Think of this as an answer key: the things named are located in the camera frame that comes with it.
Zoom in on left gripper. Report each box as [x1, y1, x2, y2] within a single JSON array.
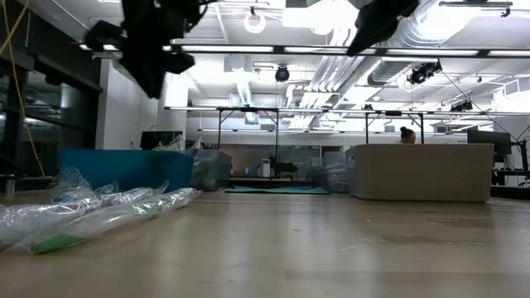
[[118, 24, 195, 99]]

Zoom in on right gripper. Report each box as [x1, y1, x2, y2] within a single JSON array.
[[346, 0, 420, 57]]

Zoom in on black monitor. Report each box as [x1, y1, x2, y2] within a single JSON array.
[[466, 129, 513, 156], [139, 130, 184, 151]]

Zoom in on teal plastic bin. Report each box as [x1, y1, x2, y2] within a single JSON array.
[[57, 148, 195, 192]]

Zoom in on clear smoky plastic bin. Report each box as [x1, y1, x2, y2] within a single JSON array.
[[312, 151, 351, 195], [189, 148, 234, 192]]

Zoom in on person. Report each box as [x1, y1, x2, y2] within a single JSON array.
[[399, 126, 417, 145]]

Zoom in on blue wrapped toothbrush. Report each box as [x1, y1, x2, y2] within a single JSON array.
[[51, 166, 123, 204]]

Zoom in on light grey plastic bin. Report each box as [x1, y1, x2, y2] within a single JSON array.
[[345, 143, 496, 203]]

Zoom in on black desktop device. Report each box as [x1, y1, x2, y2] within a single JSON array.
[[268, 156, 299, 175]]

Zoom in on green flat mat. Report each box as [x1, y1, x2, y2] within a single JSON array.
[[225, 185, 331, 195]]

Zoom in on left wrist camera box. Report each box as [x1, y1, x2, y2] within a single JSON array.
[[84, 19, 125, 53]]

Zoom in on silver ventilation duct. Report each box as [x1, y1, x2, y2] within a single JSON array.
[[366, 0, 481, 86]]

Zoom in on black ceiling dome camera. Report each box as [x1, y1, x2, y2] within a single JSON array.
[[274, 64, 291, 84]]

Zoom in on black background rig frame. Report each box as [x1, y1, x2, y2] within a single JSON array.
[[165, 105, 426, 146]]

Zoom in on white ring lamp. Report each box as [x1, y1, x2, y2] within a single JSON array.
[[243, 6, 267, 35]]

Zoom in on yellow cable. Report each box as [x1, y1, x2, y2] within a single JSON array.
[[0, 0, 46, 177]]

